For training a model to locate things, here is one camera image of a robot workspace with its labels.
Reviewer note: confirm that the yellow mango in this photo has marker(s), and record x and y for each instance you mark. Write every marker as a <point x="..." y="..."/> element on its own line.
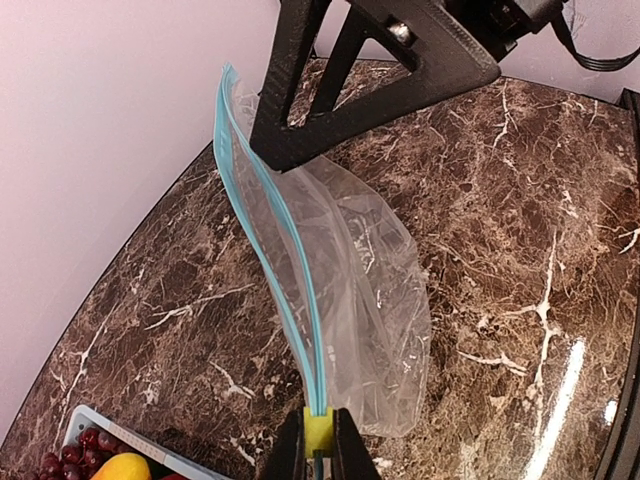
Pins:
<point x="124" y="466"/>

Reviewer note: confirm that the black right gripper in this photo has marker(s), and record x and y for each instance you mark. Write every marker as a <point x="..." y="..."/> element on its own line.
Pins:
<point x="496" y="26"/>

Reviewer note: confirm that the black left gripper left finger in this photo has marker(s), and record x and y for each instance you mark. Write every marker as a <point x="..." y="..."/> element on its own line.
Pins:
<point x="287" y="460"/>

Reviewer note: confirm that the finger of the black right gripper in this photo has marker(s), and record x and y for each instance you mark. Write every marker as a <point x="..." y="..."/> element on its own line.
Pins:
<point x="390" y="59"/>

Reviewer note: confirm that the dark red grape bunch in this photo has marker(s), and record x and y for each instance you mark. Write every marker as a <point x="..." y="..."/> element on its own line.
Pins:
<point x="81" y="459"/>

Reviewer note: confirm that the light blue plastic basket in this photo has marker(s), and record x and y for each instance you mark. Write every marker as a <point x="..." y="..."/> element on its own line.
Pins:
<point x="83" y="417"/>

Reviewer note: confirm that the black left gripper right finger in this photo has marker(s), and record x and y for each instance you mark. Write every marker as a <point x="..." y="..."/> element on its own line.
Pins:
<point x="350" y="458"/>

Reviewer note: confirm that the clear zip top bag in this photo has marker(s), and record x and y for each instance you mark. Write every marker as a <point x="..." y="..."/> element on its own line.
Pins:
<point x="342" y="269"/>

